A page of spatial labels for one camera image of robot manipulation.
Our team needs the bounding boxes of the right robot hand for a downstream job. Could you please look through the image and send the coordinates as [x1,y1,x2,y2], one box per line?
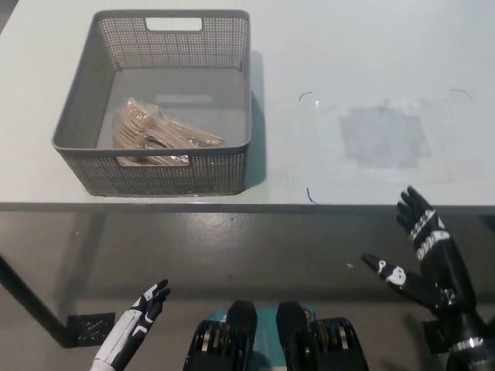
[361,185,481,322]

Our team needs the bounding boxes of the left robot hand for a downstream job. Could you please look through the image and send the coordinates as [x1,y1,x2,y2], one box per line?
[90,278,172,371]

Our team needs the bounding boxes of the bag of wooden cutlery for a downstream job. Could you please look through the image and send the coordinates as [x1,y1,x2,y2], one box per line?
[111,98,226,167]

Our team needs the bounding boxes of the black table foot plate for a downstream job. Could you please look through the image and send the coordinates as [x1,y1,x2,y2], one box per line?
[422,319,452,355]
[66,312,116,348]

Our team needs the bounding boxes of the black metal table leg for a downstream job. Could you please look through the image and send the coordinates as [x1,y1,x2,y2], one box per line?
[0,253,77,347]

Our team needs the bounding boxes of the grey perforated plastic basket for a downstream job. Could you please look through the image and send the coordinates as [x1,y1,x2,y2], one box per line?
[52,9,253,197]

